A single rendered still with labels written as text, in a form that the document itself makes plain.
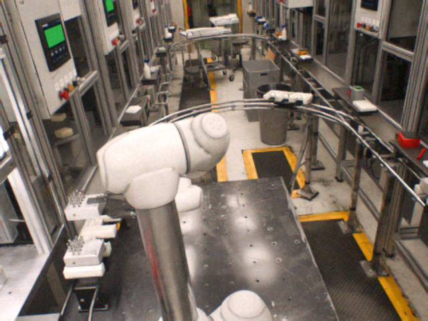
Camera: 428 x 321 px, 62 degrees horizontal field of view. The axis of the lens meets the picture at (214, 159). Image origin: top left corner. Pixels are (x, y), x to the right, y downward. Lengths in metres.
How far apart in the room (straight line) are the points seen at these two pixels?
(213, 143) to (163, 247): 0.29
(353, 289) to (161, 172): 1.89
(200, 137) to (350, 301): 1.82
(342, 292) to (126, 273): 1.37
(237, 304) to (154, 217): 0.41
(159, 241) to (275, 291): 0.74
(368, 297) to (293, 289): 1.01
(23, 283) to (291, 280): 1.01
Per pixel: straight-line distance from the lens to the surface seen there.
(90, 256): 1.44
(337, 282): 2.53
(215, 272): 1.61
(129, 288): 1.63
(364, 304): 2.45
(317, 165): 3.72
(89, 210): 1.46
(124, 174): 0.81
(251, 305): 1.14
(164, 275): 0.96
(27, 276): 1.50
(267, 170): 3.62
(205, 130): 0.81
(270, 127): 4.04
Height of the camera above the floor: 1.83
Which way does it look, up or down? 28 degrees down
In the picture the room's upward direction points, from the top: 5 degrees counter-clockwise
